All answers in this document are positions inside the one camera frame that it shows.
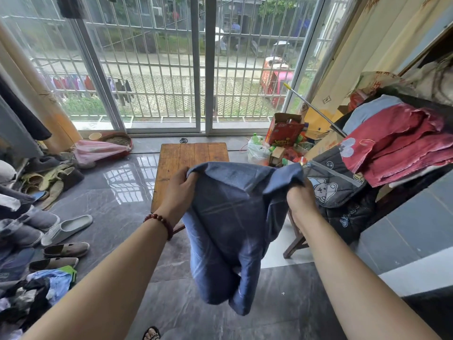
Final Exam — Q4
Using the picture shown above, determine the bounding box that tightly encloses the dark grey hanging shirt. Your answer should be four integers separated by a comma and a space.
56, 0, 84, 19

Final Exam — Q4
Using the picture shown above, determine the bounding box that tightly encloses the person's left hand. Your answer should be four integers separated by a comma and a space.
154, 167, 200, 227

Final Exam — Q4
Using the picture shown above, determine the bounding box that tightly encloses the grey metal rack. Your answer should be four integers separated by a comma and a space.
9, 157, 30, 190

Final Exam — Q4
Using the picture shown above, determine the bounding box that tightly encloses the red covered vehicle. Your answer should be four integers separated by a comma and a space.
260, 55, 294, 107

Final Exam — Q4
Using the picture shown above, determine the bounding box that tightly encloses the yellow cardboard sheet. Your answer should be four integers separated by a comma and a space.
303, 106, 349, 140

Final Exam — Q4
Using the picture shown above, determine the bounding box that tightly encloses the pink folded umbrella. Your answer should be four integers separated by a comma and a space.
73, 139, 132, 166

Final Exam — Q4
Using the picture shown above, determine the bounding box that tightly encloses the grey framed window panel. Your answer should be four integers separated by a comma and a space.
0, 0, 123, 133

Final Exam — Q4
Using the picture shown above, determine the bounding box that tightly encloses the white cloth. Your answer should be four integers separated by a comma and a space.
403, 52, 453, 107

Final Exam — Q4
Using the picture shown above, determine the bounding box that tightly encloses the yellow orange curtain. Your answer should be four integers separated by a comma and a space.
0, 21, 83, 154

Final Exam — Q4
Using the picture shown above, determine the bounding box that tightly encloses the dark wooden side chair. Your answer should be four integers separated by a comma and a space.
283, 208, 310, 260

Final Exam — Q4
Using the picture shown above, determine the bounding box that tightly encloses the black hanging garment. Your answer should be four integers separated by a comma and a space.
0, 76, 53, 141

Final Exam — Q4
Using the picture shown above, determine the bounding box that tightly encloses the grey hanging garment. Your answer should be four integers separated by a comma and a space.
0, 95, 44, 160

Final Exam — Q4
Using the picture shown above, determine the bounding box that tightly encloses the heap of worn shoes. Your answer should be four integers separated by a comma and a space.
20, 154, 85, 211

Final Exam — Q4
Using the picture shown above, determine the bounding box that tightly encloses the brown printed cardboard box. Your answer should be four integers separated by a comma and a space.
304, 130, 344, 162

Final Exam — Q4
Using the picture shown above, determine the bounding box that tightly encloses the person's right forearm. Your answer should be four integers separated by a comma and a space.
294, 212, 441, 340

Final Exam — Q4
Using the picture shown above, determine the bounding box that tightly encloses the black quilted bear print jacket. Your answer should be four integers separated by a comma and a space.
302, 144, 379, 245

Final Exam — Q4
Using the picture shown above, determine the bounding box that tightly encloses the green printed bag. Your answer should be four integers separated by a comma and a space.
58, 265, 78, 284

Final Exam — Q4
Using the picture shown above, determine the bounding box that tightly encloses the red round basin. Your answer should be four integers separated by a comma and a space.
99, 132, 134, 161

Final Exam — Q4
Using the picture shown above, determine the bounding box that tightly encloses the pile of mixed clothes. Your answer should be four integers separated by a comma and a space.
0, 269, 77, 340

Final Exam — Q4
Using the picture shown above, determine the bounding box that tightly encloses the red plastic bag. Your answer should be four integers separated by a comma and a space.
283, 146, 309, 165

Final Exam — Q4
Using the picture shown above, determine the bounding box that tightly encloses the wooden folding table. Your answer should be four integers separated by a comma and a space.
151, 142, 230, 235

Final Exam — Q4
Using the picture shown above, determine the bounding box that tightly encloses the white plastic bag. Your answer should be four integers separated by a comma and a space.
246, 137, 273, 166

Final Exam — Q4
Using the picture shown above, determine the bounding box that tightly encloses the pale wooden pole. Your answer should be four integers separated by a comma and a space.
282, 82, 348, 138

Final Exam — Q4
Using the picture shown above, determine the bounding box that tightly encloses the grey fabric slipper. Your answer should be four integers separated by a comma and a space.
21, 205, 61, 232
0, 224, 45, 249

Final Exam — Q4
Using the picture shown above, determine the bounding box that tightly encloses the red patterned shirt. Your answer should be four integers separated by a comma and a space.
339, 103, 453, 188

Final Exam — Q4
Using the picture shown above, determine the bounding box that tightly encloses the torn cardboard piece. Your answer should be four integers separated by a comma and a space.
268, 146, 286, 168

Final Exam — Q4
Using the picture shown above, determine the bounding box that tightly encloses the person's right hand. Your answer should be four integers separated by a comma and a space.
285, 178, 321, 227

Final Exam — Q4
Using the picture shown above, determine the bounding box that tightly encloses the grey sliding glass door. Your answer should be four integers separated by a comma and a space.
204, 0, 328, 136
76, 0, 202, 135

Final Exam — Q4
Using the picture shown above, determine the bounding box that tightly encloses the red bead bracelet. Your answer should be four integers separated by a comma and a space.
143, 213, 175, 241

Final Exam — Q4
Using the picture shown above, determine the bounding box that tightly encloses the grey rubber slipper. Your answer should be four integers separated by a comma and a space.
41, 214, 94, 247

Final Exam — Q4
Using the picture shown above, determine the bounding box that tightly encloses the light blue cloth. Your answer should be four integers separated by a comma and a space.
342, 94, 404, 136

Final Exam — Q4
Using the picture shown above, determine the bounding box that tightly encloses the blue lined cloth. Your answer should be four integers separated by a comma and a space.
181, 161, 306, 316

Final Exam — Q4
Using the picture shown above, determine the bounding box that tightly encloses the red printed carton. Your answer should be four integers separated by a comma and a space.
264, 112, 307, 147

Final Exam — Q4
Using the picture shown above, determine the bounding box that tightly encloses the person's left forearm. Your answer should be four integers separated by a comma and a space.
21, 217, 170, 340

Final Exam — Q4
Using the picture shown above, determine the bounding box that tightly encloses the cream patterned curtain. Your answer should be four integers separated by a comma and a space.
311, 0, 453, 114

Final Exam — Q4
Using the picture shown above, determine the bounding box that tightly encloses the navy fabric bag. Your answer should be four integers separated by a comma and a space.
0, 247, 36, 284

